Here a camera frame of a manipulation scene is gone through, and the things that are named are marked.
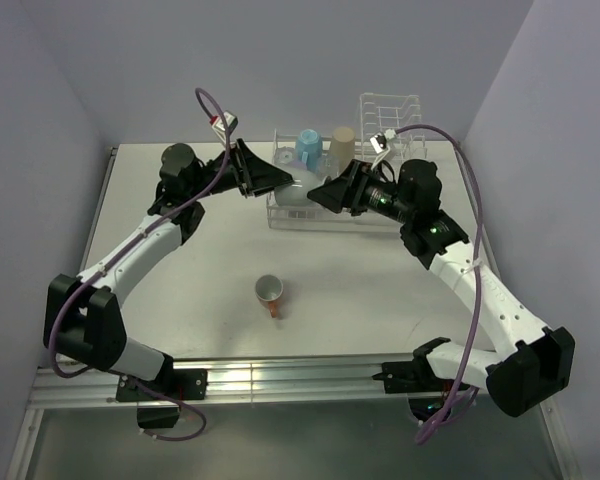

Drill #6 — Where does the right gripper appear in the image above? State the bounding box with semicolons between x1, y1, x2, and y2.
308;158;414;225

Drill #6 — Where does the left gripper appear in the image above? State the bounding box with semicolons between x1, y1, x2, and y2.
188;139;292;201

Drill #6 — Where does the clear glass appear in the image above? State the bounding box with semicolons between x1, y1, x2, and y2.
319;153;341;179
273;147;296;168

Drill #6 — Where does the pale blue teacup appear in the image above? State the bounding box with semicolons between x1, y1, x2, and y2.
274;168;321;207

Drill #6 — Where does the beige tall tumbler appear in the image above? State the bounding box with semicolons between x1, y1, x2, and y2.
329;126;356;168

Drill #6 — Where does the light blue faceted mug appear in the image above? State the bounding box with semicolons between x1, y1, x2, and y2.
295;129;323;173

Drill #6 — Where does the orange espresso cup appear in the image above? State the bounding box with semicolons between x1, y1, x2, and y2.
254;274;284;320

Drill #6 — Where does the purple tumbler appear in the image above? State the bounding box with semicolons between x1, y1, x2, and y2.
289;157;307;170

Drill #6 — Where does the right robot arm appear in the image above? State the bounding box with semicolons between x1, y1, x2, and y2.
307;159;575;417

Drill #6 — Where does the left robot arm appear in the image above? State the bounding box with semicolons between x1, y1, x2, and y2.
43;139;293;399

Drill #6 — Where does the clear acrylic plate holder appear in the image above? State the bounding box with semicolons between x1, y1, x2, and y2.
358;93;427;162

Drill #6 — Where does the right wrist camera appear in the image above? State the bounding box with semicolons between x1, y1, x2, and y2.
369;129;397;170

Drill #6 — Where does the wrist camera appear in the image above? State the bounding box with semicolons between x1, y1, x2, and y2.
369;129;397;170
209;110;238;144

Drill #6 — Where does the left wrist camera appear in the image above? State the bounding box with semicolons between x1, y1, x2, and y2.
209;110;238;144

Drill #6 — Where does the white wire dish rack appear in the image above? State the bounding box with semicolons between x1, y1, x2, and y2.
265;128;406;231

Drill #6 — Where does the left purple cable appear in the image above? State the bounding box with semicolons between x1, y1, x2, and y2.
49;88;207;444

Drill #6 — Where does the purple cable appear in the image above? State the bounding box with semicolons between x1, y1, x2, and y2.
392;123;484;447
49;88;207;444

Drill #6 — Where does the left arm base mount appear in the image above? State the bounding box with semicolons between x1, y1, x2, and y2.
115;368;208;435

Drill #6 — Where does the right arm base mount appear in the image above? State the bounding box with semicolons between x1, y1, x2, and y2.
372;352;454;422

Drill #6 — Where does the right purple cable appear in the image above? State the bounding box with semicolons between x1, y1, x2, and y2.
392;123;484;447

